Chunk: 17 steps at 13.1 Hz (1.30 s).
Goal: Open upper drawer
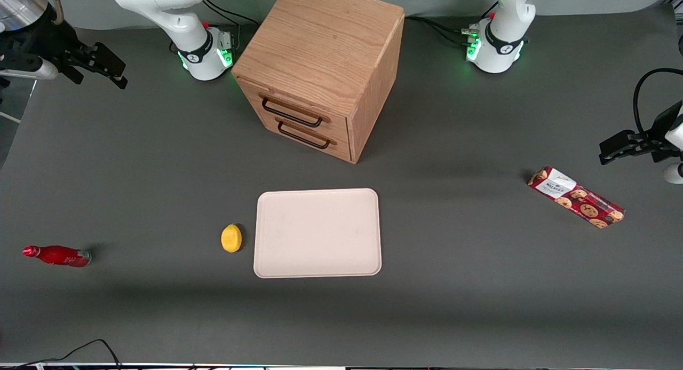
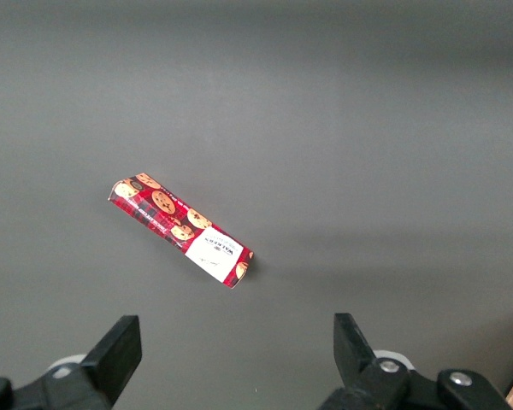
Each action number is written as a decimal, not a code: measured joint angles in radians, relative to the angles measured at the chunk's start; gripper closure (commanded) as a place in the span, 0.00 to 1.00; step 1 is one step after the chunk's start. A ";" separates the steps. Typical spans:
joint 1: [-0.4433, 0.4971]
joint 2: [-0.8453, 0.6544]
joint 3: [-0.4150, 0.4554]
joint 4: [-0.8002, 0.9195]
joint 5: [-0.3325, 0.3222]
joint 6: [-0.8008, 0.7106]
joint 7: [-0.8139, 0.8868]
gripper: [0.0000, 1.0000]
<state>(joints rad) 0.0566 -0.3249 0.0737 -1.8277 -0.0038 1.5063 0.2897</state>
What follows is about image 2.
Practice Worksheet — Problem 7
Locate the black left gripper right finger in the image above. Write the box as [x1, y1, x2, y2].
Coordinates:
[320, 313, 411, 410]

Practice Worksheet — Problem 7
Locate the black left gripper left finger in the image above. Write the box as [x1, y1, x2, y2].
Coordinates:
[42, 314, 143, 410]

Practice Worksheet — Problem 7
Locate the red tartan cookie box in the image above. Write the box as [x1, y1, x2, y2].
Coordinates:
[107, 172, 255, 290]

